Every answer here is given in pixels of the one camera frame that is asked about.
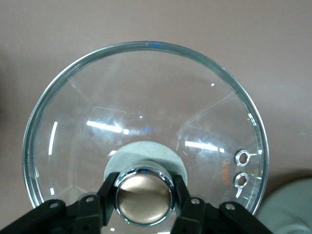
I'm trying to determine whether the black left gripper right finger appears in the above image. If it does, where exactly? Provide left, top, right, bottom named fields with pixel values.
left=170, top=174, right=276, bottom=234

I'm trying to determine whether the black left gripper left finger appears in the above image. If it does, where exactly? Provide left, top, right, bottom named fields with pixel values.
left=0, top=172, right=120, bottom=234

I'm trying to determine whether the glass pot lid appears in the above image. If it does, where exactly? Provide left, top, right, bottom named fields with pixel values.
left=22, top=40, right=270, bottom=228

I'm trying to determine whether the grey electric cooking pot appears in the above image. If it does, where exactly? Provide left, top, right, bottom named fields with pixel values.
left=254, top=179, right=312, bottom=234

